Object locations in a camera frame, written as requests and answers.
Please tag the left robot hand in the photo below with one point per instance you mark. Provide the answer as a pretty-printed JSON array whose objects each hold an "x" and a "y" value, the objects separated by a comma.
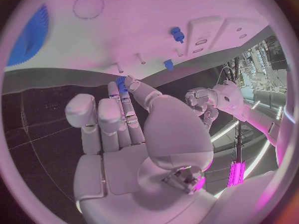
[{"x": 201, "y": 99}]

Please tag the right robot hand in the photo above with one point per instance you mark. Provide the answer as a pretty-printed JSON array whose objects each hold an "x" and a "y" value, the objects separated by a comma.
[{"x": 130, "y": 171}]

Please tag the small blue gear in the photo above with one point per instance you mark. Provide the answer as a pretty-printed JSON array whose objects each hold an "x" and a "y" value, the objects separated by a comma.
[{"x": 121, "y": 85}]

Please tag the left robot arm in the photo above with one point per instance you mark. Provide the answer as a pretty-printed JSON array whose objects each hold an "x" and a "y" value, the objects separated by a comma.
[{"x": 233, "y": 99}]

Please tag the white task board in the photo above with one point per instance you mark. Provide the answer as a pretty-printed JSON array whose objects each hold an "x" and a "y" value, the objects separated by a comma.
[{"x": 140, "y": 22}]

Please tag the blue block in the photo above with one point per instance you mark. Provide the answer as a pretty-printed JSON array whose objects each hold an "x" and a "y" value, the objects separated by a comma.
[{"x": 168, "y": 64}]

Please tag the blue peg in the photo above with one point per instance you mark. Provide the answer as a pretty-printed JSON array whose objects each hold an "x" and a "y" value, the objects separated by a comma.
[{"x": 176, "y": 33}]

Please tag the glowing light bar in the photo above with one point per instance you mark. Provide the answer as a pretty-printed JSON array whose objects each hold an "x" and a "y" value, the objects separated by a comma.
[{"x": 236, "y": 173}]

